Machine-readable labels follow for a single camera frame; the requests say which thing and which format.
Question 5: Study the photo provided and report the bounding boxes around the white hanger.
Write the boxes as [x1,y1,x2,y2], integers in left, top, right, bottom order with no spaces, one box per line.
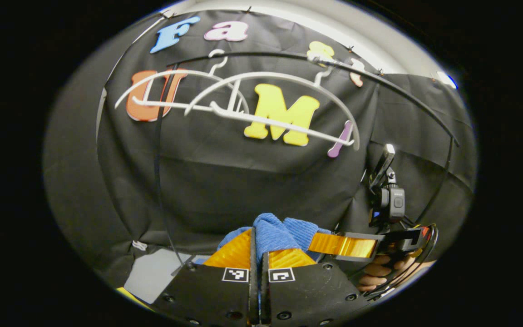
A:
[114,49,251,119]
[184,64,361,151]

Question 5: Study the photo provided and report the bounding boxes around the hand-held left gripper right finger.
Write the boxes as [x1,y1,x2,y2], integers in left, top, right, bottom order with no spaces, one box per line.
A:
[261,248,373,327]

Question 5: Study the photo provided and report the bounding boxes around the blue shirt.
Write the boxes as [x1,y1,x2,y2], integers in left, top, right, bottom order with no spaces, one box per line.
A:
[217,213,335,265]

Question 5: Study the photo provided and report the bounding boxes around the black clothes rack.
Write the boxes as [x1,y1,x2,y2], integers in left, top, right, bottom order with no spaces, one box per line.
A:
[154,51,461,273]

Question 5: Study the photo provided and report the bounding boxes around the small ceiling light panel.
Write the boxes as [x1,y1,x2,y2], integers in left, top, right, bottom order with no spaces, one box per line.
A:
[436,70,458,90]

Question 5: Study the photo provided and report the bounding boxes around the row of black backdrop clips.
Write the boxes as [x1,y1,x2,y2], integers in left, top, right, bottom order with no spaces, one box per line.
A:
[159,5,437,80]

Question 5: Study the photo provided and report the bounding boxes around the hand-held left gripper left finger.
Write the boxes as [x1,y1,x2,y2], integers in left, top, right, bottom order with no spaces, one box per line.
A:
[117,227,260,327]

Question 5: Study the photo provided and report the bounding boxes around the black backdrop cloth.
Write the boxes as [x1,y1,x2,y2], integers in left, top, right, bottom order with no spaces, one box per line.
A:
[44,9,478,291]

